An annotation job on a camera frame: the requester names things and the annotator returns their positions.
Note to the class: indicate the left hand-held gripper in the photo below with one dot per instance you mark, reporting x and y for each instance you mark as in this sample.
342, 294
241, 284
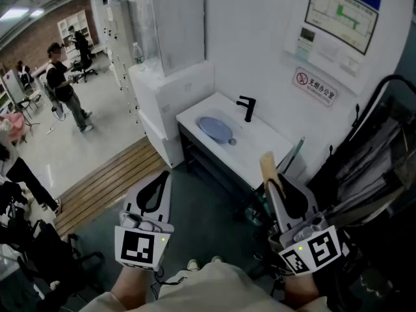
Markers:
133, 245

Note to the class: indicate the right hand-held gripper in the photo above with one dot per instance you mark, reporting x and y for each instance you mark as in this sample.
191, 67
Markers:
321, 245

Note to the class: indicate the yellow sponge brush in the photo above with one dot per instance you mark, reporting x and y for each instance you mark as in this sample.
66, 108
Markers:
269, 167

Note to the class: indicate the big blue plate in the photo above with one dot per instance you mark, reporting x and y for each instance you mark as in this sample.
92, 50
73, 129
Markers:
214, 128

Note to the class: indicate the person's left forearm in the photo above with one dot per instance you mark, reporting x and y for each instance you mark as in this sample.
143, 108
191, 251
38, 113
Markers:
133, 288

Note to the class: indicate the person's right forearm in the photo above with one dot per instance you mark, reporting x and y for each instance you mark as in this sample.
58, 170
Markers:
299, 291

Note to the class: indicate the dark sink cabinet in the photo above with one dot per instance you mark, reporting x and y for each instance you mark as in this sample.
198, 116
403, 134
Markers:
208, 167

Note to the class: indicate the white sink counter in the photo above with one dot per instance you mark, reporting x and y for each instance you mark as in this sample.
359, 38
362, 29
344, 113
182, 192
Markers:
260, 148

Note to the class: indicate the person's left shoe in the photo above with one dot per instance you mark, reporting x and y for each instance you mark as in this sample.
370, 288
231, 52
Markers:
193, 265

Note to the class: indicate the person's shoe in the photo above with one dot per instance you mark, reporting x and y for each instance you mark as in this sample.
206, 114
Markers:
217, 259
193, 265

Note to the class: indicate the black folding cart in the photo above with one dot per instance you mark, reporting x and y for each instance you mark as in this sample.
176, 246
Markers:
373, 174

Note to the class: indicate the metal sink drain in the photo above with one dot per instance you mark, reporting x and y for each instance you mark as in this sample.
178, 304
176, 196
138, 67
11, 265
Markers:
232, 141

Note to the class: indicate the person's right shoe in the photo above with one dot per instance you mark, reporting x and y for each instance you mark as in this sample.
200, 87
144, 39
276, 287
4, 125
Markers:
217, 259

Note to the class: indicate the black faucet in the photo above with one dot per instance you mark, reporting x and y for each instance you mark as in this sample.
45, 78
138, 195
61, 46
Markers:
248, 109

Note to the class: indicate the white stepped ledge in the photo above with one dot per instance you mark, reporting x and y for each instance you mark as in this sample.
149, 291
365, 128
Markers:
152, 86

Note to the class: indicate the person's beige clothing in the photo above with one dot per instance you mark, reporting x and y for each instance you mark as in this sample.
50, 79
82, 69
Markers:
211, 291

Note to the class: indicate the black equipment pile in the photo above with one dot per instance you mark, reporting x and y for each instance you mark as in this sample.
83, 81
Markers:
48, 249

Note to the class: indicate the clear water bottle green label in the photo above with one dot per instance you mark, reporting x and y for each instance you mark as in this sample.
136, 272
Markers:
138, 54

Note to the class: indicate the black office chair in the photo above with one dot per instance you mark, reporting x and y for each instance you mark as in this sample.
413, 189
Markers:
83, 68

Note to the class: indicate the white lockers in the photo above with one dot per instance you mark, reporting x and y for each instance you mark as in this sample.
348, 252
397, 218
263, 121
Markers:
120, 37

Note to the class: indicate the frosted panel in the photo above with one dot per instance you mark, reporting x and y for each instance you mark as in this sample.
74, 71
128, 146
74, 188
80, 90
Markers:
182, 28

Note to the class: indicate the white standing board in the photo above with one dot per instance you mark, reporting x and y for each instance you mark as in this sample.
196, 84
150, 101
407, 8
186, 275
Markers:
14, 86

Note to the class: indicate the white bookshelf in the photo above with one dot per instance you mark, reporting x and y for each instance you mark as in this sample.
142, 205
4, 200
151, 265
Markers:
74, 21

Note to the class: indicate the framed floor plan poster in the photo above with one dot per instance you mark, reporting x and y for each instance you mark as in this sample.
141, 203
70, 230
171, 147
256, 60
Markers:
341, 15

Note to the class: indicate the ceiling light panel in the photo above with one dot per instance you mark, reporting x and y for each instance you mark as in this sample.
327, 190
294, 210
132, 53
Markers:
36, 12
14, 13

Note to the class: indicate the no smoking wall sign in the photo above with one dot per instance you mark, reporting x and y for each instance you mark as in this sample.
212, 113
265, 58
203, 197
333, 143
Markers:
317, 88

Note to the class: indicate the white wall notice board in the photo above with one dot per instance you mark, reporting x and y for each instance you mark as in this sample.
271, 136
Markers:
328, 60

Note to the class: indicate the white wall control panel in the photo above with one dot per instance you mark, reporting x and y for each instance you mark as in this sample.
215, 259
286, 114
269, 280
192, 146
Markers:
305, 41

